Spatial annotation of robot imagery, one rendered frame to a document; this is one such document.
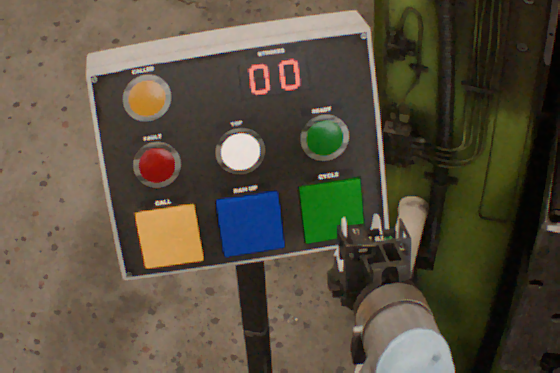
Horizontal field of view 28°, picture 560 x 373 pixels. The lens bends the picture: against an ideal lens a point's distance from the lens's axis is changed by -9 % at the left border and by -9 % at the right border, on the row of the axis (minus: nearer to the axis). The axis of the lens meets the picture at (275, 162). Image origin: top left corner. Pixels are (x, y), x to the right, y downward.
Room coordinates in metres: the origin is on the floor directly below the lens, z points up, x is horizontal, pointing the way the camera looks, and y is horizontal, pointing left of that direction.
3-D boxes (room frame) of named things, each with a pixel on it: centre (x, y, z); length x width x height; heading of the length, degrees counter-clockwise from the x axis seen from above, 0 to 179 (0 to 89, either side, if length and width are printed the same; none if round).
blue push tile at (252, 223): (0.84, 0.03, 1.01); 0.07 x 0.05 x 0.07; 98
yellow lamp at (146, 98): (0.91, 0.14, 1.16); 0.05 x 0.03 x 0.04; 73
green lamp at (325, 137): (0.90, -0.06, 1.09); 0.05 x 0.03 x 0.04; 73
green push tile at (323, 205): (0.85, -0.07, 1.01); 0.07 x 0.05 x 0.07; 98
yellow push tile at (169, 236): (0.83, 0.13, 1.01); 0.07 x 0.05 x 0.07; 98
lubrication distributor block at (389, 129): (1.11, -0.19, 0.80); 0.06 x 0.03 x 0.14; 73
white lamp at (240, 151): (0.89, 0.04, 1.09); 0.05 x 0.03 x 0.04; 73
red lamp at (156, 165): (0.87, 0.14, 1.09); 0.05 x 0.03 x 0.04; 73
